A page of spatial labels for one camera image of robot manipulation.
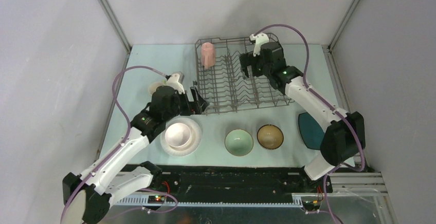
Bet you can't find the pale pink bowl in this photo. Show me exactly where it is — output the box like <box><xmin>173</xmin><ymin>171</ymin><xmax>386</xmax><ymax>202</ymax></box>
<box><xmin>165</xmin><ymin>123</ymin><xmax>192</xmax><ymax>148</ymax></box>

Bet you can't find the right electronics board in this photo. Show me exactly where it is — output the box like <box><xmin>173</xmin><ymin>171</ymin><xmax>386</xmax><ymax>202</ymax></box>
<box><xmin>302</xmin><ymin>200</ymin><xmax>319</xmax><ymax>208</ymax></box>

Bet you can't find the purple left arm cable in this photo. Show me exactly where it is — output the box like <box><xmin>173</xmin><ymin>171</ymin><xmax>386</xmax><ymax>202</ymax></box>
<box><xmin>60</xmin><ymin>65</ymin><xmax>179</xmax><ymax>224</ymax></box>

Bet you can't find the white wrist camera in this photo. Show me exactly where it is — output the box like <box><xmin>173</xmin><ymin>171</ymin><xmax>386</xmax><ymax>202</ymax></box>
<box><xmin>166</xmin><ymin>71</ymin><xmax>185</xmax><ymax>94</ymax></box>
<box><xmin>249</xmin><ymin>32</ymin><xmax>269</xmax><ymax>57</ymax></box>

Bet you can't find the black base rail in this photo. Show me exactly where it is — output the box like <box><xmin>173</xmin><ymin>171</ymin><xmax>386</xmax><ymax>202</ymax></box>
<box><xmin>131</xmin><ymin>163</ymin><xmax>341</xmax><ymax>206</ymax></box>

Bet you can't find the dark teal square plate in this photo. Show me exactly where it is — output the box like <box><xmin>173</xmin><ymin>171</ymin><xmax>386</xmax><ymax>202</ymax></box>
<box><xmin>298</xmin><ymin>112</ymin><xmax>325</xmax><ymax>151</ymax></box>

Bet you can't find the grey wire dish rack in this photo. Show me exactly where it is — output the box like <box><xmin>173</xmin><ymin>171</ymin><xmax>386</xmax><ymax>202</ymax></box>
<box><xmin>195</xmin><ymin>37</ymin><xmax>293</xmax><ymax>115</ymax></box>

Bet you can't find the left electronics board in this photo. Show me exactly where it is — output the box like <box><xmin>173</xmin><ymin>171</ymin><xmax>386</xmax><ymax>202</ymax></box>
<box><xmin>147</xmin><ymin>195</ymin><xmax>166</xmax><ymax>204</ymax></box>

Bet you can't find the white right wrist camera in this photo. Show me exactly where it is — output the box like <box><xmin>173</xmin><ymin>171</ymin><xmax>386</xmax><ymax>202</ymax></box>
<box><xmin>249</xmin><ymin>32</ymin><xmax>269</xmax><ymax>57</ymax></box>

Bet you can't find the brown glazed bowl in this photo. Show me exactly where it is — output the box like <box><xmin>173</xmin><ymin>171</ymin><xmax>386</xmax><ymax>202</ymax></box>
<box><xmin>257</xmin><ymin>124</ymin><xmax>284</xmax><ymax>150</ymax></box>

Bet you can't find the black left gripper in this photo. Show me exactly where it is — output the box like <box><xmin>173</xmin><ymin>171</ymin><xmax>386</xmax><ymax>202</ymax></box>
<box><xmin>163</xmin><ymin>86</ymin><xmax>209</xmax><ymax>122</ymax></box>

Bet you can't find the light green ceramic mug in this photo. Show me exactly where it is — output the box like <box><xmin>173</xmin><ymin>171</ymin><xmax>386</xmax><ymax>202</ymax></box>
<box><xmin>148</xmin><ymin>81</ymin><xmax>166</xmax><ymax>96</ymax></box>

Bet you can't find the white scalloped plate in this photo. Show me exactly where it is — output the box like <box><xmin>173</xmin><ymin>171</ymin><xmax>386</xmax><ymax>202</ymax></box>
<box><xmin>160</xmin><ymin>118</ymin><xmax>202</xmax><ymax>157</ymax></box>

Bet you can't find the pink ceramic mug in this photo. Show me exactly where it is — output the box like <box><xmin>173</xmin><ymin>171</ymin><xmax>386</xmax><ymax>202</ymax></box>
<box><xmin>201</xmin><ymin>42</ymin><xmax>216</xmax><ymax>69</ymax></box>

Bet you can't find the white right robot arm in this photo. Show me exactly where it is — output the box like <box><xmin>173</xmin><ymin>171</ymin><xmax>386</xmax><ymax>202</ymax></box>
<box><xmin>240</xmin><ymin>42</ymin><xmax>366</xmax><ymax>192</ymax></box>

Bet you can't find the light green bowl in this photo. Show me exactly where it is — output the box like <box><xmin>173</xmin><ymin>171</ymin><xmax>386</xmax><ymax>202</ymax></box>
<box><xmin>224</xmin><ymin>129</ymin><xmax>254</xmax><ymax>157</ymax></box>

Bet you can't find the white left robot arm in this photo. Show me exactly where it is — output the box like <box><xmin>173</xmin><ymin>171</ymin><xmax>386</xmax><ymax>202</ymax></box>
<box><xmin>61</xmin><ymin>86</ymin><xmax>209</xmax><ymax>223</ymax></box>

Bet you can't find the electronics board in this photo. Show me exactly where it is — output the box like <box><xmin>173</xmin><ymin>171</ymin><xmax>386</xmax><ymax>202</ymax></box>
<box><xmin>147</xmin><ymin>195</ymin><xmax>166</xmax><ymax>204</ymax></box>
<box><xmin>302</xmin><ymin>200</ymin><xmax>319</xmax><ymax>208</ymax></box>

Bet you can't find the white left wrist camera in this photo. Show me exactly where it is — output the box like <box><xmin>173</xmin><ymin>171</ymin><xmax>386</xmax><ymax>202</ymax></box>
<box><xmin>166</xmin><ymin>71</ymin><xmax>185</xmax><ymax>94</ymax></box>

